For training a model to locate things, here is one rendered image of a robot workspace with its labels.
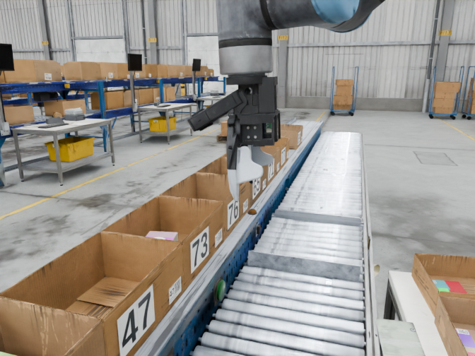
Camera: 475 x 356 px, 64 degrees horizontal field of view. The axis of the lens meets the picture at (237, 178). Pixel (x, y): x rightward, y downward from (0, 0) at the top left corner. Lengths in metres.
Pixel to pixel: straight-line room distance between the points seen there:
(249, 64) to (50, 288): 0.84
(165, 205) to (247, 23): 1.12
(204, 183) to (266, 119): 1.35
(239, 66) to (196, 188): 1.41
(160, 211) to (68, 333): 0.80
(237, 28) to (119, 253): 0.89
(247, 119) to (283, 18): 0.16
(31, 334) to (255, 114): 0.72
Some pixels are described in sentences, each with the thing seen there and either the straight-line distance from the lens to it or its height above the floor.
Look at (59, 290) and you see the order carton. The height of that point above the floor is 0.95.
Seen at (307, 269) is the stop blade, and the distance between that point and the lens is 1.65.
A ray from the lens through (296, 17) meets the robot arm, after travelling 0.61.
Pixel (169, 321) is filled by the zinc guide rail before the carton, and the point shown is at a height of 0.89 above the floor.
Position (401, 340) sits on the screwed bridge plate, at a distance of 1.37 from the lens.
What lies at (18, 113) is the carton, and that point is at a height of 0.95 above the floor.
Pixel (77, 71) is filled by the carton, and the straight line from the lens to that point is 8.08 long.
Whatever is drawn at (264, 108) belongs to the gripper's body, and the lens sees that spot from 0.65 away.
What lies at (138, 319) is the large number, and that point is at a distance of 1.03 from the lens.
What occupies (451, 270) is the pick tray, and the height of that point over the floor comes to 0.79.
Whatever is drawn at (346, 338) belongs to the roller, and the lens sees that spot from 1.34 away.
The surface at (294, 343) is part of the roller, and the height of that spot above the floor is 0.74.
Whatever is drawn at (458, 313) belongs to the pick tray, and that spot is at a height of 0.79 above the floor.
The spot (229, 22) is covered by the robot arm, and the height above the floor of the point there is 1.62.
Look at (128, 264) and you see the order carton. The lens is 1.32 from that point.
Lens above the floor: 1.55
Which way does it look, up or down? 16 degrees down
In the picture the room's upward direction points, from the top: straight up
